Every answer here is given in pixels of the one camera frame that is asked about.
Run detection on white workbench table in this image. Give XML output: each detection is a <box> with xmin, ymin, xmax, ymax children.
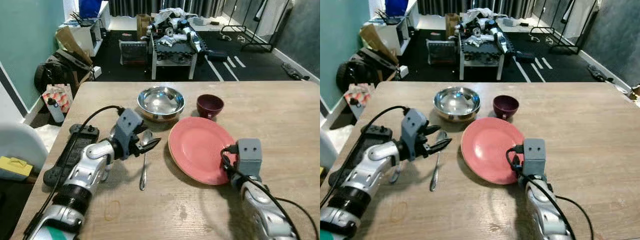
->
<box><xmin>457</xmin><ymin>35</ymin><xmax>505</xmax><ymax>81</ymax></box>
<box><xmin>150</xmin><ymin>35</ymin><xmax>198</xmax><ymax>81</ymax></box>

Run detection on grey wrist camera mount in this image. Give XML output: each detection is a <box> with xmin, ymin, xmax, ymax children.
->
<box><xmin>236</xmin><ymin>138</ymin><xmax>263</xmax><ymax>181</ymax></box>
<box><xmin>522</xmin><ymin>138</ymin><xmax>547</xmax><ymax>177</ymax></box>
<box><xmin>114</xmin><ymin>108</ymin><xmax>146</xmax><ymax>151</ymax></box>
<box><xmin>401</xmin><ymin>108</ymin><xmax>430</xmax><ymax>161</ymax></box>

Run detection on red white patterned box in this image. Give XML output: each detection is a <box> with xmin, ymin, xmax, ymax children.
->
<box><xmin>345</xmin><ymin>83</ymin><xmax>376</xmax><ymax>108</ymax></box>
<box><xmin>42</xmin><ymin>84</ymin><xmax>74</xmax><ymax>114</ymax></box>

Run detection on pink round plate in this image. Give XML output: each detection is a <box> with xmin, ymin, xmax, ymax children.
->
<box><xmin>460</xmin><ymin>117</ymin><xmax>526</xmax><ymax>185</ymax></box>
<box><xmin>168</xmin><ymin>116</ymin><xmax>238</xmax><ymax>186</ymax></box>

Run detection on brown cardboard box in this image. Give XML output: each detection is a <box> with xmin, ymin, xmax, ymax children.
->
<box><xmin>445</xmin><ymin>13</ymin><xmax>461</xmax><ymax>38</ymax></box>
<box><xmin>136</xmin><ymin>14</ymin><xmax>153</xmax><ymax>41</ymax></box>

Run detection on black metal clothes rack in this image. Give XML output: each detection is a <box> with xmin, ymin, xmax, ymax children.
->
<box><xmin>220</xmin><ymin>0</ymin><xmax>281</xmax><ymax>53</ymax></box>
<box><xmin>529</xmin><ymin>0</ymin><xmax>598</xmax><ymax>55</ymax></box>

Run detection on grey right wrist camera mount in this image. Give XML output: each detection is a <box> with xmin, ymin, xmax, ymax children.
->
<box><xmin>236</xmin><ymin>138</ymin><xmax>263</xmax><ymax>181</ymax></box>
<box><xmin>522</xmin><ymin>138</ymin><xmax>547</xmax><ymax>177</ymax></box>

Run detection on black floor power strip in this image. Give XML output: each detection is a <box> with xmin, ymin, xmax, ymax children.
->
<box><xmin>588</xmin><ymin>65</ymin><xmax>616</xmax><ymax>83</ymax></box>
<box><xmin>281</xmin><ymin>62</ymin><xmax>311</xmax><ymax>81</ymax></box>

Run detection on yellow plastic object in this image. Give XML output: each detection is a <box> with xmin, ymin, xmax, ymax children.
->
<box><xmin>0</xmin><ymin>156</ymin><xmax>34</xmax><ymax>181</ymax></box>

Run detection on stainless steel bowl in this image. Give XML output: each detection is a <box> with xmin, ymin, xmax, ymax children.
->
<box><xmin>433</xmin><ymin>87</ymin><xmax>481</xmax><ymax>123</ymax></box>
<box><xmin>137</xmin><ymin>86</ymin><xmax>185</xmax><ymax>124</ymax></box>

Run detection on black backpack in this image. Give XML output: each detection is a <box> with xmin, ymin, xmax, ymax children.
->
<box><xmin>336</xmin><ymin>50</ymin><xmax>401</xmax><ymax>93</ymax></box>
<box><xmin>34</xmin><ymin>50</ymin><xmax>95</xmax><ymax>94</ymax></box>

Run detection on grey bottle with black cap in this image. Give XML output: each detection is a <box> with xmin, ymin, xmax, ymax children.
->
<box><xmin>348</xmin><ymin>96</ymin><xmax>365</xmax><ymax>121</ymax></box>
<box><xmin>46</xmin><ymin>97</ymin><xmax>66</xmax><ymax>124</ymax></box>

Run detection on white shelf unit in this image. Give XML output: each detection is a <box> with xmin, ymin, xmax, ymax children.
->
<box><xmin>367</xmin><ymin>2</ymin><xmax>420</xmax><ymax>56</ymax></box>
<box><xmin>58</xmin><ymin>2</ymin><xmax>112</xmax><ymax>57</ymax></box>

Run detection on dark grey curtain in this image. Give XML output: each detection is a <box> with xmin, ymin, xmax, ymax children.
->
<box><xmin>416</xmin><ymin>0</ymin><xmax>533</xmax><ymax>17</ymax></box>
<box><xmin>107</xmin><ymin>0</ymin><xmax>226</xmax><ymax>18</ymax></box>

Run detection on silver metal spoon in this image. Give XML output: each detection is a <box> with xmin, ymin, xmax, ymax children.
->
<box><xmin>139</xmin><ymin>129</ymin><xmax>154</xmax><ymax>191</ymax></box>
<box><xmin>430</xmin><ymin>130</ymin><xmax>448</xmax><ymax>192</ymax></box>

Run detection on brown cardboard sheet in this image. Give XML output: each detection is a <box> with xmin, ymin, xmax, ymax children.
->
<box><xmin>359</xmin><ymin>24</ymin><xmax>400</xmax><ymax>66</ymax></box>
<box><xmin>55</xmin><ymin>26</ymin><xmax>94</xmax><ymax>67</ymax></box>

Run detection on grey plastic crate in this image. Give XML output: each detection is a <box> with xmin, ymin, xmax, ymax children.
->
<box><xmin>119</xmin><ymin>40</ymin><xmax>150</xmax><ymax>66</ymax></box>
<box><xmin>426</xmin><ymin>39</ymin><xmax>458</xmax><ymax>65</ymax></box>

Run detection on black floor mat white stripes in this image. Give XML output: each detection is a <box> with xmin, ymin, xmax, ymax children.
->
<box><xmin>400</xmin><ymin>30</ymin><xmax>613</xmax><ymax>83</ymax></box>
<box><xmin>92</xmin><ymin>30</ymin><xmax>306</xmax><ymax>82</ymax></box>

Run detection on white rounded chair back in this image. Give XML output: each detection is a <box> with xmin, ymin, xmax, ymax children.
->
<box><xmin>320</xmin><ymin>129</ymin><xmax>337</xmax><ymax>171</ymax></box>
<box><xmin>0</xmin><ymin>122</ymin><xmax>49</xmax><ymax>173</ymax></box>

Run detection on blue plastic bin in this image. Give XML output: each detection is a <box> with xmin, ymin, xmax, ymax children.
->
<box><xmin>78</xmin><ymin>0</ymin><xmax>103</xmax><ymax>19</ymax></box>
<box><xmin>385</xmin><ymin>0</ymin><xmax>409</xmax><ymax>17</ymax></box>

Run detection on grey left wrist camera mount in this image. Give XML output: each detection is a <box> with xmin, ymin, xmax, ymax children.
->
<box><xmin>114</xmin><ymin>108</ymin><xmax>146</xmax><ymax>151</ymax></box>
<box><xmin>401</xmin><ymin>108</ymin><xmax>430</xmax><ymax>161</ymax></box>

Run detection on dismantled silver robot parts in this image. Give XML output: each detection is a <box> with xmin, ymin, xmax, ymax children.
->
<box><xmin>150</xmin><ymin>9</ymin><xmax>208</xmax><ymax>53</ymax></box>
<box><xmin>457</xmin><ymin>9</ymin><xmax>516</xmax><ymax>53</ymax></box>

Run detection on small maroon bowl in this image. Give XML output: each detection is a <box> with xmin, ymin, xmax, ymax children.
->
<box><xmin>493</xmin><ymin>95</ymin><xmax>520</xmax><ymax>121</ymax></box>
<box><xmin>196</xmin><ymin>94</ymin><xmax>225</xmax><ymax>120</ymax></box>

